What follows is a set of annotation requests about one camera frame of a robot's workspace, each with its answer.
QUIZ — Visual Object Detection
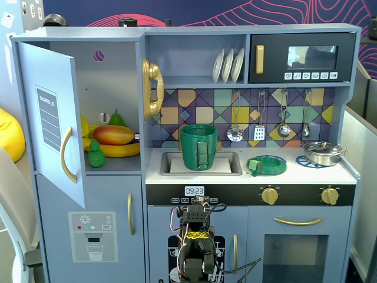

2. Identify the gold oven door handle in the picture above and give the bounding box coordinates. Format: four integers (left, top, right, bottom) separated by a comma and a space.
273, 216, 324, 226

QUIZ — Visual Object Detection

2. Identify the green toy pear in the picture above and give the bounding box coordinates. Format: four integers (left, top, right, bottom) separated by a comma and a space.
108, 109, 124, 127

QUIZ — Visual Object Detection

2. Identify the white office chair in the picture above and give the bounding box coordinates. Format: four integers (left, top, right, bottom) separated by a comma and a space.
0, 146, 45, 283

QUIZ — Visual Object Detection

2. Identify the yellow toy banana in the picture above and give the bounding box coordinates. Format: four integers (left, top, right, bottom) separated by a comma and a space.
82, 137, 141, 158

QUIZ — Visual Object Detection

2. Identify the steel toy sink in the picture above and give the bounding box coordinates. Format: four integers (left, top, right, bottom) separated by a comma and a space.
160, 151, 243, 177

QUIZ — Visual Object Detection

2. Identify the gold stove knob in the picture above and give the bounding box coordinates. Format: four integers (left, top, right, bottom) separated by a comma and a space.
260, 186, 280, 206
320, 186, 340, 206

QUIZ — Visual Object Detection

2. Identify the yellow beanbag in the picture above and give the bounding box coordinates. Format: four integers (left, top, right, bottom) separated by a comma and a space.
0, 107, 27, 163

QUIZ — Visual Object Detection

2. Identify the gold microwave handle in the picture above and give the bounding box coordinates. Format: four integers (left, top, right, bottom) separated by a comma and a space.
255, 44, 265, 74

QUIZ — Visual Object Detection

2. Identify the blue toy play kitchen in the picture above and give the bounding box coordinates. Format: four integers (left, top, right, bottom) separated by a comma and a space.
10, 23, 362, 283

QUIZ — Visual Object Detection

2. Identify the steel toy ladle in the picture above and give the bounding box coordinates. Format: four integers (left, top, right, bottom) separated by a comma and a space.
277, 90, 292, 139

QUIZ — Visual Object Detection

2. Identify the black power cable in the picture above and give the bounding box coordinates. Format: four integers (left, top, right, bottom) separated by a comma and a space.
216, 258, 263, 283

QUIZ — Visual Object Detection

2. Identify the green printed round lid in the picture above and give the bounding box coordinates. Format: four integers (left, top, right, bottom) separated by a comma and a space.
246, 155, 287, 177

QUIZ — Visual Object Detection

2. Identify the green toy pineapple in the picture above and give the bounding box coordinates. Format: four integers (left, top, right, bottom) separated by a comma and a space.
87, 139, 106, 169

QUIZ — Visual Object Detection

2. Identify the red yellow toy mango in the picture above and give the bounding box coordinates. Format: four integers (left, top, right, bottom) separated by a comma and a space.
92, 125, 137, 146

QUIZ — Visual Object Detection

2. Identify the white toy plate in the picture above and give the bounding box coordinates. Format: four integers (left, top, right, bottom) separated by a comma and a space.
212, 48, 225, 84
230, 48, 245, 83
221, 48, 235, 84

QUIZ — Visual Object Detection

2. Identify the gold curved cabinet door handle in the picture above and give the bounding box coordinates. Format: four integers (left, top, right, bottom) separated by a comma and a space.
60, 126, 78, 184

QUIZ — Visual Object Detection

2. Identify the steel toy spoon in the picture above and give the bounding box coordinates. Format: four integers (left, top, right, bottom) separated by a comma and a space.
302, 89, 312, 139

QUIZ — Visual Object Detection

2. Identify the black toy microwave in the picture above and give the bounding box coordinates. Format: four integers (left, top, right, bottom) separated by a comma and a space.
248, 32, 357, 84

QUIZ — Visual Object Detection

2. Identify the steel toy pot with lid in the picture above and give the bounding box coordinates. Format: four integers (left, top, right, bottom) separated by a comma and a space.
300, 141, 348, 166

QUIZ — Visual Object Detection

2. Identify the blue oven door with window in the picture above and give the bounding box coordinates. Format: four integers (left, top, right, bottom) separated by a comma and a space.
248, 205, 353, 283

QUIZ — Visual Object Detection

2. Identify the blue ice dispenser freezer door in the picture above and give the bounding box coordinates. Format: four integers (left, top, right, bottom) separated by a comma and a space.
35, 173, 145, 283

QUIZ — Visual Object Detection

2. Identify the green printed cup recipient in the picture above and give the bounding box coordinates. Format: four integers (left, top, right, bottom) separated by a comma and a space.
180, 124, 219, 172

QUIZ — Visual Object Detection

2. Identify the black round device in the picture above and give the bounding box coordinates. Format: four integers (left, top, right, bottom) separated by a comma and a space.
43, 13, 69, 28

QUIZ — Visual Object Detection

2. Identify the gold toy telephone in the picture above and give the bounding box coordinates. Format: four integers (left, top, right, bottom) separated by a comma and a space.
141, 57, 165, 121

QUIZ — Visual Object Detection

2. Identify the grey desk partition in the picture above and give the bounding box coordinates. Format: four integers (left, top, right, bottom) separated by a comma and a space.
343, 105, 377, 283

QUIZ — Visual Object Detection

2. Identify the steel toy skimmer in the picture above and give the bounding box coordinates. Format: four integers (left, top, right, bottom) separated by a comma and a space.
226, 90, 245, 142

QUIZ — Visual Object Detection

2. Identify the yellow toy fruit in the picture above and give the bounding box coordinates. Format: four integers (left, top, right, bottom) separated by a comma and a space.
80, 114, 99, 139

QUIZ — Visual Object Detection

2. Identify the gold freezer door handle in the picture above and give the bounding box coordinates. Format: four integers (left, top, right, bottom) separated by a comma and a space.
127, 193, 136, 236

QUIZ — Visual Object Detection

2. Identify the blue shopping list cabinet door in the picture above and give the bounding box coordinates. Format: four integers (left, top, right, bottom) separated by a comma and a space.
16, 41, 86, 209

